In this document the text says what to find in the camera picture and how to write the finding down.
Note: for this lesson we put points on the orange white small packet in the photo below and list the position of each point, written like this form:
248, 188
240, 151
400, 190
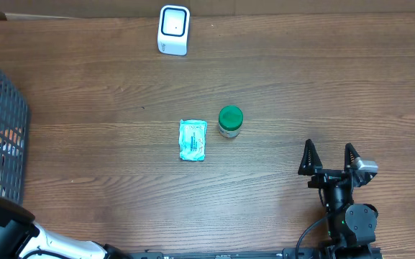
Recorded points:
11, 145

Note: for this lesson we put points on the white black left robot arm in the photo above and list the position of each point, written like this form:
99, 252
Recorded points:
22, 237

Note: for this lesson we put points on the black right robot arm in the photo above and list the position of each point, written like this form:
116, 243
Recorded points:
351, 226

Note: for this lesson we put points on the green toilet tissue pack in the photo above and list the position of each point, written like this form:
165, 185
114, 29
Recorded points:
192, 139

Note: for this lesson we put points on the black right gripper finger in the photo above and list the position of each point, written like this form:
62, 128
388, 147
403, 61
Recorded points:
310, 163
351, 157

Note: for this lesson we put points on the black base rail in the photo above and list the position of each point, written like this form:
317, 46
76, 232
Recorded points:
286, 253

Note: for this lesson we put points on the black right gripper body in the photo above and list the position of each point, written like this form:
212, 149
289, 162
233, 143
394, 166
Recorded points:
324, 177

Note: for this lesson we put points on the green lid jar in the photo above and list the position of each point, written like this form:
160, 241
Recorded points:
230, 121

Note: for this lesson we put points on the white barcode scanner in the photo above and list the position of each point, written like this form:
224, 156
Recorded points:
173, 30

